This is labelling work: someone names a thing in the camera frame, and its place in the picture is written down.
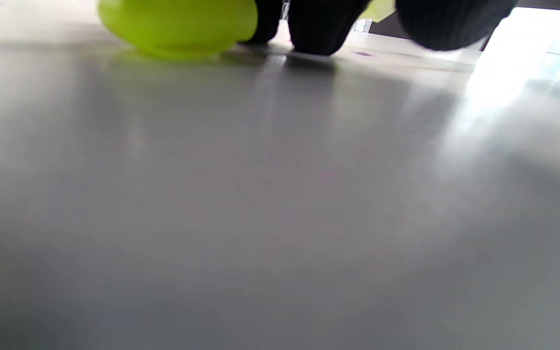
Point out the person's left hand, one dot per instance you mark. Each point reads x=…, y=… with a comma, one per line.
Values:
x=445, y=24

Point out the white lined paper sheet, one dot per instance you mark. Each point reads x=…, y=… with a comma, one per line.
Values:
x=406, y=58

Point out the yellow highlighter cap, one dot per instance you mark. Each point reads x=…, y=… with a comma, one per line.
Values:
x=178, y=24

